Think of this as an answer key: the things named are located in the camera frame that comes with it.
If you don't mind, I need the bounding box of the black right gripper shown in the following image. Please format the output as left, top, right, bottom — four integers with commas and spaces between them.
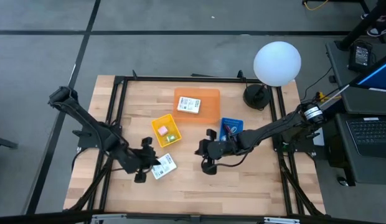
194, 129, 240, 175

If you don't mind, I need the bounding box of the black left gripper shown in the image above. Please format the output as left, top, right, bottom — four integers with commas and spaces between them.
126, 136, 161, 184

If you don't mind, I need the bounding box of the white labelled box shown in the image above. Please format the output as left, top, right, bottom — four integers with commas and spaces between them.
150, 152, 178, 180
176, 96, 202, 114

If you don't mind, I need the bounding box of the blue plastic basket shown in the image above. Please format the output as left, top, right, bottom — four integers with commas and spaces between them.
218, 117, 245, 142

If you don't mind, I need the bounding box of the yellow plastic basket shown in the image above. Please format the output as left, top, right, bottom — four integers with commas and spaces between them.
151, 113, 182, 148

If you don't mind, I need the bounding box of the dark chair base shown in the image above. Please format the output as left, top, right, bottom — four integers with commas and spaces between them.
0, 135, 19, 151

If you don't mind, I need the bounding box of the black side desk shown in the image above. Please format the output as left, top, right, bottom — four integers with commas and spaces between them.
325, 40, 386, 187

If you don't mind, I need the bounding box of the black laptop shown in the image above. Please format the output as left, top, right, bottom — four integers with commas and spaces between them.
336, 113, 386, 159

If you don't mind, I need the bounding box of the black power adapter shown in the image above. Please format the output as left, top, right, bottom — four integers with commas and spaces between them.
348, 42, 374, 73

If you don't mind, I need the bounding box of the black desk monitor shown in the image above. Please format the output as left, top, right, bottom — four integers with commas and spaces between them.
350, 51, 386, 93

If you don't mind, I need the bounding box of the black stand leg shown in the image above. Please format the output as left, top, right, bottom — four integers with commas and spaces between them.
336, 0, 386, 50

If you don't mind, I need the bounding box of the person's foot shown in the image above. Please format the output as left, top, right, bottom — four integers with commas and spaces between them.
360, 12, 386, 37

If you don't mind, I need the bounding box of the silver aluminium bracket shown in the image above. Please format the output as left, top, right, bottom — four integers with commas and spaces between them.
263, 217, 301, 224
91, 213, 128, 224

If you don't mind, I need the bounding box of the black aluminium table frame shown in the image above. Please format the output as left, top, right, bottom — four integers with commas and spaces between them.
64, 70, 326, 224

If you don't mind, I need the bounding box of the yellow cable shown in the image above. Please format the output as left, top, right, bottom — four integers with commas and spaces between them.
316, 91, 342, 102
303, 0, 330, 11

